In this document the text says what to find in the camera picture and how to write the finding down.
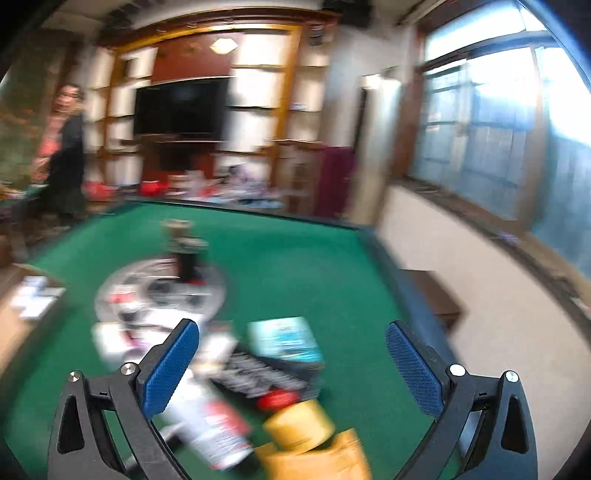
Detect large framed window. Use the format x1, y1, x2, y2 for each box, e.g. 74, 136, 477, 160
411, 9, 591, 259

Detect black flat television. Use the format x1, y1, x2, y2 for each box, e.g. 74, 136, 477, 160
134, 78, 230, 139

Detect round grey table panel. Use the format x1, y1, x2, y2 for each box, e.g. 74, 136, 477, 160
95, 258, 227, 328

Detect yellow packet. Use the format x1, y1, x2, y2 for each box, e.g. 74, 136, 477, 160
256, 429, 372, 480

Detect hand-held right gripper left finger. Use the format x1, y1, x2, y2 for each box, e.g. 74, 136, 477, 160
47, 318, 200, 480

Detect wooden wall shelf unit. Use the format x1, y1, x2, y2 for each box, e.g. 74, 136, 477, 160
99, 23, 333, 195

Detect maroon cloth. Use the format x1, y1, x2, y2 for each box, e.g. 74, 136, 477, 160
314, 144, 356, 217

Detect black marker olive cap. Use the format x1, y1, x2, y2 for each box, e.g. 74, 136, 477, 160
210, 364, 310, 402

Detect white bottle red label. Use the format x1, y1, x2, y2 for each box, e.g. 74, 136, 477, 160
161, 378, 254, 472

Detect cardboard box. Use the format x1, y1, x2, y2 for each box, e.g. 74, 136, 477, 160
0, 263, 68, 370

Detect green felt game table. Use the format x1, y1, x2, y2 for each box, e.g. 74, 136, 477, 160
0, 198, 462, 480

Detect brown wooden stool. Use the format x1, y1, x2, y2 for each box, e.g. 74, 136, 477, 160
399, 268, 462, 330

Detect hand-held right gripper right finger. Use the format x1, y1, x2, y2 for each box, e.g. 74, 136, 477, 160
385, 320, 539, 480

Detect standing air conditioner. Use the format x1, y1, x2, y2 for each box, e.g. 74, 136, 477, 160
353, 74, 402, 222

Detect dark bottle with cork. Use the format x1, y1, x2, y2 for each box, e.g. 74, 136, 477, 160
159, 219, 208, 282

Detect yellow tape roll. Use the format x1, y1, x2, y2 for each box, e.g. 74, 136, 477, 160
263, 399, 335, 455

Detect pile of clothes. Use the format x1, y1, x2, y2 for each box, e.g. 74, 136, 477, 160
185, 166, 282, 208

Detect teal packet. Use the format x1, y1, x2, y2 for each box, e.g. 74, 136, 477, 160
247, 316, 326, 370

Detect small white carton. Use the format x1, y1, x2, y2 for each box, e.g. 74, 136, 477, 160
92, 320, 153, 365

